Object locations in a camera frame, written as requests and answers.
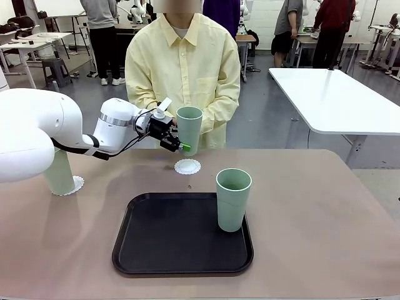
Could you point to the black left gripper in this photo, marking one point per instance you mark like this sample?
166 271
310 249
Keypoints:
161 128

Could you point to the pale green plastic cup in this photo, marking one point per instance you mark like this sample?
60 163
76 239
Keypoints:
190 128
232 206
61 175

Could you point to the white scalloped paper coaster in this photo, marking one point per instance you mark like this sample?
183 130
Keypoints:
78 183
187 167

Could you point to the person's left forearm yellow sleeve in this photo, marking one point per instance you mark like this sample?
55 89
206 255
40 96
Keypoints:
218 115

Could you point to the person's right forearm yellow sleeve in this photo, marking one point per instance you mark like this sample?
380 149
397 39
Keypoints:
143 103

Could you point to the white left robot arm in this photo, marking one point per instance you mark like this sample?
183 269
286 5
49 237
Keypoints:
31 131

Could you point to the person in yellow shirt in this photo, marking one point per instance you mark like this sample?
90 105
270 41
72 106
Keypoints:
184 62

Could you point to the black plastic tray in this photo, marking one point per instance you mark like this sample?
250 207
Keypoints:
175 237

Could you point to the small bottle on floor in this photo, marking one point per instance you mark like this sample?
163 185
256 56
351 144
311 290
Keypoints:
55 85

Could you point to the person in purple top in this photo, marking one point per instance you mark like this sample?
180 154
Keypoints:
222 15

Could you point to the grey plastic stool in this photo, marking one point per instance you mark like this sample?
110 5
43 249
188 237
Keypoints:
56 67

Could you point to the person in grey top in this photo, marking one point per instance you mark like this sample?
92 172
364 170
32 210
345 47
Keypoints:
100 15

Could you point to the person in grey tee shorts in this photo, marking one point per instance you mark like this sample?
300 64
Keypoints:
289 18

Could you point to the white rectangular table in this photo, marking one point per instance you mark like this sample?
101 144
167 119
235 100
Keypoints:
337 100

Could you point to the white lab desk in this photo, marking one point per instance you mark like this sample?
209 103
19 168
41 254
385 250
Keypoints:
34 43

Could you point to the whiteboard on stand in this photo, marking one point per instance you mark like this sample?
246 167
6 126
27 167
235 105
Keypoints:
56 6

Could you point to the white cylindrical air purifier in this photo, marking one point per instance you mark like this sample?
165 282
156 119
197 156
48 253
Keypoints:
2 78

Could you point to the black bag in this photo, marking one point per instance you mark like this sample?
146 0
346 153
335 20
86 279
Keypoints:
20 22

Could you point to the person in red sweater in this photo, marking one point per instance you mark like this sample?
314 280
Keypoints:
332 18

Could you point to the grey lab desk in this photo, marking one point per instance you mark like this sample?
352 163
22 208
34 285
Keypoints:
362 40

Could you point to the white height-adjustable desk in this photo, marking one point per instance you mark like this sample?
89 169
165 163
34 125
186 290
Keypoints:
386 31

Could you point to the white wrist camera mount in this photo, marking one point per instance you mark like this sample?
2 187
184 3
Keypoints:
164 104

